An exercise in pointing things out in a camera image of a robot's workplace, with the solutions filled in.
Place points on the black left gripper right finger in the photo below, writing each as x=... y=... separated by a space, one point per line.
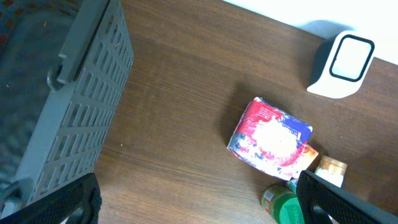
x=323 y=202

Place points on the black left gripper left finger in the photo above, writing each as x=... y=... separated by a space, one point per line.
x=78 y=202

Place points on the green lid jar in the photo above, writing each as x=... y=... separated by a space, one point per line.
x=282 y=205

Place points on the red purple snack pack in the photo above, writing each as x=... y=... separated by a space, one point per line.
x=269 y=139

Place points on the small green tissue pack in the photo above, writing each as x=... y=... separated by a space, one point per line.
x=292 y=185

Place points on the small orange box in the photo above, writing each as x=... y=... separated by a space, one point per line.
x=304 y=160

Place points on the white barcode scanner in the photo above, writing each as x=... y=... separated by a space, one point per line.
x=341 y=64

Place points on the grey plastic basket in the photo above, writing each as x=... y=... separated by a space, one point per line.
x=64 y=66

